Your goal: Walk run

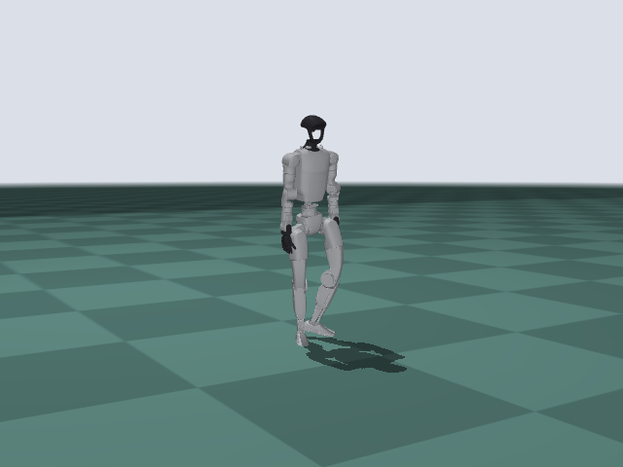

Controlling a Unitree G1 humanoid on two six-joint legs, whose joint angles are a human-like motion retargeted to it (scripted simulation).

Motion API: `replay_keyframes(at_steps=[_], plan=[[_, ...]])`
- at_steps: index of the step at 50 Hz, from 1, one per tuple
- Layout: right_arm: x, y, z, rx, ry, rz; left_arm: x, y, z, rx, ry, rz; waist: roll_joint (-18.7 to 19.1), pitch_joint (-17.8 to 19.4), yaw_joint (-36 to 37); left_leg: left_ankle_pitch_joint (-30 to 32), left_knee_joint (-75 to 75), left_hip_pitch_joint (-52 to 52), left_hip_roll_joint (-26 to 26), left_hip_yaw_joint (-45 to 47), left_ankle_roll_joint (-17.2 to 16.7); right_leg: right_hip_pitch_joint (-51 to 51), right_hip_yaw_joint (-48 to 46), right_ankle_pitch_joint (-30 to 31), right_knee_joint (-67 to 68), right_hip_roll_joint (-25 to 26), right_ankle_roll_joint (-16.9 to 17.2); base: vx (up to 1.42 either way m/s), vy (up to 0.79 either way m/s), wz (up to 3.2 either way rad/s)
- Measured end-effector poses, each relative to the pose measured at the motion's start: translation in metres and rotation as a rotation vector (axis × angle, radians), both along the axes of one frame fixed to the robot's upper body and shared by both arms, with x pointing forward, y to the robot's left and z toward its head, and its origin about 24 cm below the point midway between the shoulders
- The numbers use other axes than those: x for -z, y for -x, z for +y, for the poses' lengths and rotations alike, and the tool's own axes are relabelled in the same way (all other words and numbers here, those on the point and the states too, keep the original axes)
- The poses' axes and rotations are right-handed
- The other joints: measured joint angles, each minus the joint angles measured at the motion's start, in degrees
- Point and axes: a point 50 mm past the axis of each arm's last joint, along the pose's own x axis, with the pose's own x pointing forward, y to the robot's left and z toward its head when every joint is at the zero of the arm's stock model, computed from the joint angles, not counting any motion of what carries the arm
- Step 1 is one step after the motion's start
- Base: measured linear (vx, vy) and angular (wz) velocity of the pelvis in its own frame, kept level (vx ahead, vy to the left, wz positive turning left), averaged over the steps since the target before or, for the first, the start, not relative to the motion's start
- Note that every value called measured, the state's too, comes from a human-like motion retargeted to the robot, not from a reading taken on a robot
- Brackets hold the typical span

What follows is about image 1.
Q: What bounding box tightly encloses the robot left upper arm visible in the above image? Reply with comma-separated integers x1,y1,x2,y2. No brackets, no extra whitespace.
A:
326,151,341,196

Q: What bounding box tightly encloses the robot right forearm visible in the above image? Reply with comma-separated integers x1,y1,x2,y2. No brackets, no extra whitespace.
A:
280,189,293,232

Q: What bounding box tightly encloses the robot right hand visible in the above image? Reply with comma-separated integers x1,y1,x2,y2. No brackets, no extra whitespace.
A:
281,224,296,254

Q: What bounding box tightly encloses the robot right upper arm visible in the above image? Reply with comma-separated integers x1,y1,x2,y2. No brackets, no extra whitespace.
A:
282,152,301,200

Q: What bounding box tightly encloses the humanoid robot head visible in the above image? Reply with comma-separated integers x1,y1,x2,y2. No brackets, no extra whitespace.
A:
301,115,326,152

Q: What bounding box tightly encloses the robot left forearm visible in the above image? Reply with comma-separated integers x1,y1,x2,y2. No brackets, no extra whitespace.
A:
327,192,340,220

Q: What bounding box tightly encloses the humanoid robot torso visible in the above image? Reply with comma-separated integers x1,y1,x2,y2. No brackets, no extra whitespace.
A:
293,145,330,235

